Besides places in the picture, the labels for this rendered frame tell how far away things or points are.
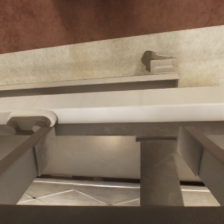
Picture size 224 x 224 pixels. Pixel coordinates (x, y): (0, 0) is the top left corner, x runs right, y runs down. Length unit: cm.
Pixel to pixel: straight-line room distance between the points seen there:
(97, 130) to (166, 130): 14
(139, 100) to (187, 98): 9
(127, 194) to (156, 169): 18
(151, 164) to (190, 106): 13
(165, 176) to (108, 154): 15
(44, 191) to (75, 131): 22
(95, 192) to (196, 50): 103
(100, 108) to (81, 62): 93
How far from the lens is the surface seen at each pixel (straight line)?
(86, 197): 47
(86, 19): 116
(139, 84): 83
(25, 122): 41
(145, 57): 105
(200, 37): 120
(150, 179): 28
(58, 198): 50
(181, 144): 17
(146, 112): 34
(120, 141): 35
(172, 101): 35
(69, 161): 45
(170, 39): 116
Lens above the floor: 110
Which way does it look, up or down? 50 degrees down
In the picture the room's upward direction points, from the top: 168 degrees counter-clockwise
